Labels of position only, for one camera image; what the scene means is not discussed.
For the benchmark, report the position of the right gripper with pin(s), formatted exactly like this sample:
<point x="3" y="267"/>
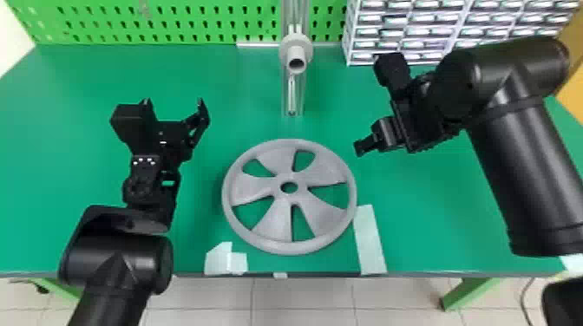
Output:
<point x="412" y="127"/>

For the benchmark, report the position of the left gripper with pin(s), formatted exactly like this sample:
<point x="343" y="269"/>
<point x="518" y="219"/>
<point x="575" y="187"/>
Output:
<point x="173" y="139"/>

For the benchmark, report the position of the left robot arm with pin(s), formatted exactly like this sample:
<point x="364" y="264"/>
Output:
<point x="114" y="266"/>

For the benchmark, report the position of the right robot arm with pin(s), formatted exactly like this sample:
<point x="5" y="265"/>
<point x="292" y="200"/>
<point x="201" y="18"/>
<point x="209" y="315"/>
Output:
<point x="524" y="173"/>

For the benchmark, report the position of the grey wheel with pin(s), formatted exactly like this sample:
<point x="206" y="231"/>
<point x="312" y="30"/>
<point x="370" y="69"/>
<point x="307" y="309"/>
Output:
<point x="278" y="223"/>

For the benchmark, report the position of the white drawer cabinet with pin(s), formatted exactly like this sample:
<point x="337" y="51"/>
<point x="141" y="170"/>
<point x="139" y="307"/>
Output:
<point x="401" y="27"/>
<point x="514" y="20"/>

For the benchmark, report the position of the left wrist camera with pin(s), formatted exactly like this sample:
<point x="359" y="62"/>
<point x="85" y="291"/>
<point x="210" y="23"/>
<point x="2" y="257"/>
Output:
<point x="132" y="123"/>

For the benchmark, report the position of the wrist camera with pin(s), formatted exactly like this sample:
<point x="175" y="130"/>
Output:
<point x="391" y="70"/>
<point x="132" y="123"/>

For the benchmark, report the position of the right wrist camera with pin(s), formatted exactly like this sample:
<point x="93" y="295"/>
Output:
<point x="391" y="70"/>

